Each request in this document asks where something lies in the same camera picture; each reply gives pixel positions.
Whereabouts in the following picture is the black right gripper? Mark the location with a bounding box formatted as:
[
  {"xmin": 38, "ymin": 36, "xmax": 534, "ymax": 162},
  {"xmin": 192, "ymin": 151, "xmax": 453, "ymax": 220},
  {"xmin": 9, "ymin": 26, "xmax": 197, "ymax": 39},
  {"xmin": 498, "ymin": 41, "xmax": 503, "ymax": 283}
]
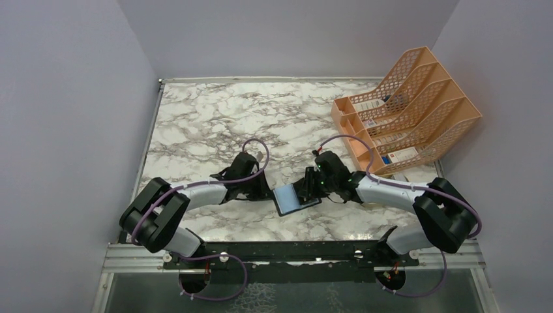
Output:
[{"xmin": 299, "ymin": 166, "xmax": 337, "ymax": 198}]

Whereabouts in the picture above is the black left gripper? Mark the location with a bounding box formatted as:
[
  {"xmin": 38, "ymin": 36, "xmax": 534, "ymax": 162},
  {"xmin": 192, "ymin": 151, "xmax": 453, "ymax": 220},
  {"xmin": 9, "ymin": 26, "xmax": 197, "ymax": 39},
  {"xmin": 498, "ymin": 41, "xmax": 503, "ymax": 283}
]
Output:
[{"xmin": 239, "ymin": 168, "xmax": 275, "ymax": 201}]

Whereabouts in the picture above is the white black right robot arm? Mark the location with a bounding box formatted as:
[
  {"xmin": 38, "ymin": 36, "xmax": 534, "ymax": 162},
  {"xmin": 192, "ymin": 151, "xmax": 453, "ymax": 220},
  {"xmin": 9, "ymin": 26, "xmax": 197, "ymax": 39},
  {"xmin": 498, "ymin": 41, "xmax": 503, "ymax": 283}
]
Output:
[{"xmin": 293, "ymin": 151, "xmax": 479, "ymax": 265}]

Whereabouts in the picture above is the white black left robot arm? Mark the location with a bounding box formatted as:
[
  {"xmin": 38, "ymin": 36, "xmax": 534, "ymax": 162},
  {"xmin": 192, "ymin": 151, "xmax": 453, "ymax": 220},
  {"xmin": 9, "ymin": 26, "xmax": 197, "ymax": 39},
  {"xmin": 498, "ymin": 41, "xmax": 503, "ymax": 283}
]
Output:
[{"xmin": 119, "ymin": 152, "xmax": 271, "ymax": 268}]

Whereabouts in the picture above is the white card box in organizer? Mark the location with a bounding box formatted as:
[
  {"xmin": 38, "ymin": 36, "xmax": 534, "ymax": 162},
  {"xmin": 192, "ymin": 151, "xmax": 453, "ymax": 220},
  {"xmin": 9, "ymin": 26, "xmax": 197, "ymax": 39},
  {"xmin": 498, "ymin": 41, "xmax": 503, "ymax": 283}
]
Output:
[{"xmin": 382, "ymin": 147, "xmax": 419, "ymax": 164}]

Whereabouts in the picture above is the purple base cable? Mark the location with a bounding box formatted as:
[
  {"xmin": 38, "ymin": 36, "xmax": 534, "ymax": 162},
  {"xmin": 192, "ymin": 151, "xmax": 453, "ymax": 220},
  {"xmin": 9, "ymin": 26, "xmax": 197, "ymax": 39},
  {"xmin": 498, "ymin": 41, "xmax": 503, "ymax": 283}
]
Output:
[
  {"xmin": 177, "ymin": 253, "xmax": 249, "ymax": 302},
  {"xmin": 374, "ymin": 250, "xmax": 449, "ymax": 299}
]

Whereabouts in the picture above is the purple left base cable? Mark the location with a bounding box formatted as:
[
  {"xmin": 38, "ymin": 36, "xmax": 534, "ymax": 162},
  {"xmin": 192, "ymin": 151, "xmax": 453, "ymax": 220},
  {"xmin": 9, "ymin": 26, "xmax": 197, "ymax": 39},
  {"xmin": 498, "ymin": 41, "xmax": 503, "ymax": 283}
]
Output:
[{"xmin": 177, "ymin": 253, "xmax": 249, "ymax": 302}]

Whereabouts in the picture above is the black leather card holder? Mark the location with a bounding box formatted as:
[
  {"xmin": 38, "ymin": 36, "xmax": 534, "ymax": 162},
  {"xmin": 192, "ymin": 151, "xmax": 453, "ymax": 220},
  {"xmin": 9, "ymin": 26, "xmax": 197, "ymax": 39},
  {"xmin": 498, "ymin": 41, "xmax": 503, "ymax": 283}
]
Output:
[{"xmin": 271, "ymin": 180, "xmax": 322, "ymax": 216}]

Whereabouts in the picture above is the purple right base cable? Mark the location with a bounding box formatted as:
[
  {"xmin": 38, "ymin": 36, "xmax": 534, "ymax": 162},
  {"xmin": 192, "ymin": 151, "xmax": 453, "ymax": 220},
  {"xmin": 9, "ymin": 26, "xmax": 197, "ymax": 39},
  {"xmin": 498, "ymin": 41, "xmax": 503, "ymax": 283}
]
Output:
[{"xmin": 374, "ymin": 250, "xmax": 449, "ymax": 299}]

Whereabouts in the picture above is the orange mesh file organizer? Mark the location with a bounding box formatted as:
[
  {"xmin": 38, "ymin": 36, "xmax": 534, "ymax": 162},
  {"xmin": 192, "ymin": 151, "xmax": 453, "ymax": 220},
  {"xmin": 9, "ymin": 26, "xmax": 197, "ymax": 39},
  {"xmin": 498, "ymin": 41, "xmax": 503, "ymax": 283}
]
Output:
[{"xmin": 331, "ymin": 46, "xmax": 482, "ymax": 176}]

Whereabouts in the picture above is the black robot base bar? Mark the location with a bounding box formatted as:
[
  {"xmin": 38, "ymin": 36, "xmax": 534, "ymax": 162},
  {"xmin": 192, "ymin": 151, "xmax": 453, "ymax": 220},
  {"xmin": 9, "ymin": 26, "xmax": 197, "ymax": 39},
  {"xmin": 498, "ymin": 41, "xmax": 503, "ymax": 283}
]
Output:
[{"xmin": 163, "ymin": 240, "xmax": 419, "ymax": 284}]

